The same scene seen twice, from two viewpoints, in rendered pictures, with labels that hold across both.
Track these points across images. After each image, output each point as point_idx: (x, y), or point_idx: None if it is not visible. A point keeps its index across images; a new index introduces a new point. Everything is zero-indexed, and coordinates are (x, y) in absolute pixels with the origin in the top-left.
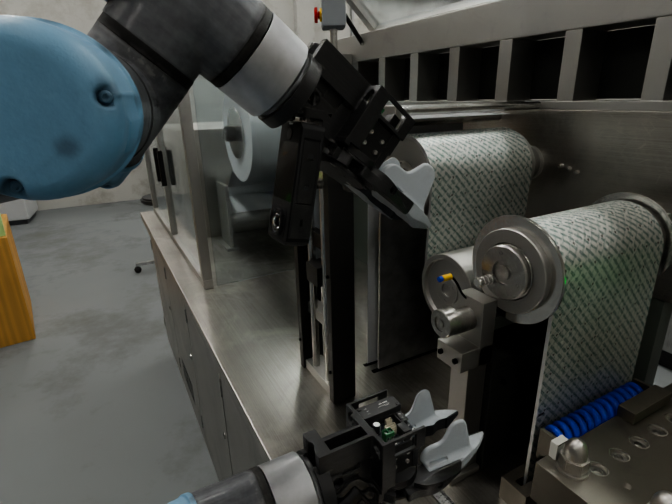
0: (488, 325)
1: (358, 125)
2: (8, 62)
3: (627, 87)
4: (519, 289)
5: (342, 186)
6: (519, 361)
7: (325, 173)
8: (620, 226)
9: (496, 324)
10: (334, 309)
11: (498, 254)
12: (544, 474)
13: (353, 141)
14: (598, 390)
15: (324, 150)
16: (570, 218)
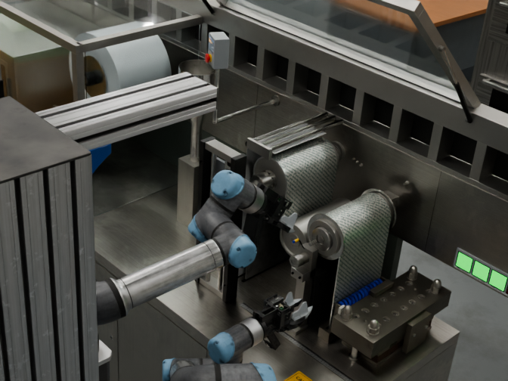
0: (314, 260)
1: (276, 210)
2: (246, 250)
3: (387, 120)
4: (327, 247)
5: None
6: (327, 274)
7: None
8: (370, 213)
9: None
10: None
11: (319, 231)
12: (336, 320)
13: (274, 215)
14: (363, 283)
15: (264, 218)
16: (349, 212)
